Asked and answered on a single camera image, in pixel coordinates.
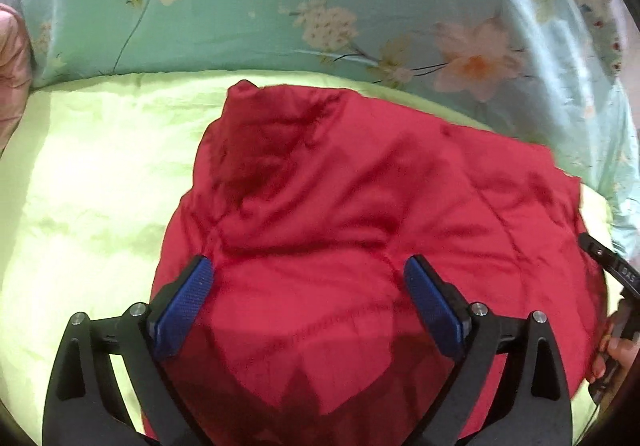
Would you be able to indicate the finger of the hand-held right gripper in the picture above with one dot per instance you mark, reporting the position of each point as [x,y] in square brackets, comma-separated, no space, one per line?
[597,251]

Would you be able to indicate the pink quilt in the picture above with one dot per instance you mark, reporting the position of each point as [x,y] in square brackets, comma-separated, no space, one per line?
[12,66]

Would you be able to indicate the person's right hand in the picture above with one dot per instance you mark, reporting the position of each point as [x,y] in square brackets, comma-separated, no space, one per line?
[622,356]

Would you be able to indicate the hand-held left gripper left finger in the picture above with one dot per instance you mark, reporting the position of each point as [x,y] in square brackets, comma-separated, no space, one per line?
[185,301]

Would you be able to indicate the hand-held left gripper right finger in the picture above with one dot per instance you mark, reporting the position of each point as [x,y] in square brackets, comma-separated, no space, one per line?
[432,301]

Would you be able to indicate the red quilted jacket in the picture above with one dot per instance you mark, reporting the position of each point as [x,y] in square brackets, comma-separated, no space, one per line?
[340,206]

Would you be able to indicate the light green bed sheet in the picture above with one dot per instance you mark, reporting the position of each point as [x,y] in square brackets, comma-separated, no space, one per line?
[100,176]

